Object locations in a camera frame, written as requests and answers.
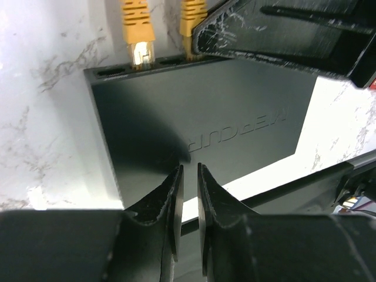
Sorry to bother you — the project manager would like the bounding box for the black network switch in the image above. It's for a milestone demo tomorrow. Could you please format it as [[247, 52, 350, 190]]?
[[84, 56, 317, 207]]

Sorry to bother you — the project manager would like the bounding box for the yellow ethernet cable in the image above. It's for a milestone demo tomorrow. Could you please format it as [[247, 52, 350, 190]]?
[[119, 0, 156, 71], [179, 0, 209, 61]]

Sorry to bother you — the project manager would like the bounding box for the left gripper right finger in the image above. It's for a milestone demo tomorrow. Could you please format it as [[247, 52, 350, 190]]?
[[197, 163, 257, 281]]

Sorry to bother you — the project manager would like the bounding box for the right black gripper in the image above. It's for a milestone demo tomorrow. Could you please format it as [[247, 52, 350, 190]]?
[[348, 35, 375, 88]]

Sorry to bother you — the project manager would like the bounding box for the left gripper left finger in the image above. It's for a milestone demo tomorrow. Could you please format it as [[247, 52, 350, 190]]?
[[123, 165, 184, 281]]

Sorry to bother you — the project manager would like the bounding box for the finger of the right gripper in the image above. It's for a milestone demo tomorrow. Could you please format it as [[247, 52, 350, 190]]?
[[192, 0, 375, 79]]

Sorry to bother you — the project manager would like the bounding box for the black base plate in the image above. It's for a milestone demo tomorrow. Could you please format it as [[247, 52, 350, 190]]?
[[179, 151, 376, 239]]

